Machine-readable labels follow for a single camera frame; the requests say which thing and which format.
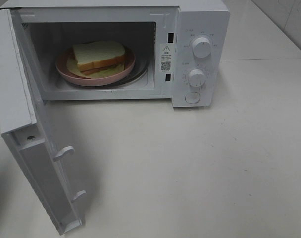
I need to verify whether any white bread sandwich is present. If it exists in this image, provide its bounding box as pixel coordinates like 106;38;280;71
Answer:
66;41;126;79

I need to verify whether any pink round plate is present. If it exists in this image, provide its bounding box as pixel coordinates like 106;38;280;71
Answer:
56;48;136;87

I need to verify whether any white microwave oven body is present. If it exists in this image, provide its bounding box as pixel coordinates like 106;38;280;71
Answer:
0;0;230;107

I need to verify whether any glass microwave turntable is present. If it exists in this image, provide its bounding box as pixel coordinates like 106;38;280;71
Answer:
67;59;149;88

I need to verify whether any white microwave door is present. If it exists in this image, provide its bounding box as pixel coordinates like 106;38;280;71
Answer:
0;9;84;234

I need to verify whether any round door release button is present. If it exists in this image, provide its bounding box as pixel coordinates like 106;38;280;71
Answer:
185;92;200;104

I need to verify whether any white lower timer knob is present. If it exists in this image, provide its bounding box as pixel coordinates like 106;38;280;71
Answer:
188;69;206;87

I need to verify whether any white upper power knob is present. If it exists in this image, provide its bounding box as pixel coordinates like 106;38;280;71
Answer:
192;36;211;58

